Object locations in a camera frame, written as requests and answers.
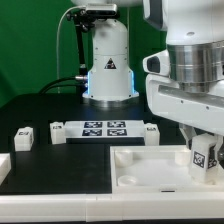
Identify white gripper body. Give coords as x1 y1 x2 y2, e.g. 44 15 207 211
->
143 50 224 136

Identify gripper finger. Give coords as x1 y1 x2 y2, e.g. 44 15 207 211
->
179 123 196 149
216 135 224 160

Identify white square tabletop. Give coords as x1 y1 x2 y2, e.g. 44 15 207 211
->
110 145 224 194

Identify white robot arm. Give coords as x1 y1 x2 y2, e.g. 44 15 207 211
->
71 0 224 137

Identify white obstacle fence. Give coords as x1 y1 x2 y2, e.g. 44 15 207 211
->
0 152 224 224

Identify white marker base sheet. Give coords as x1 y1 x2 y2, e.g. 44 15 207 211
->
64 120 144 138

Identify black cables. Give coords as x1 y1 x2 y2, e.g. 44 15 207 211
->
38 75 89 95

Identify black camera on stand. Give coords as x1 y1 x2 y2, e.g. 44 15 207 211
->
66 3 119 75

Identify white cable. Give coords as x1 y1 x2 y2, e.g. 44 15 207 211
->
55 4 86 94

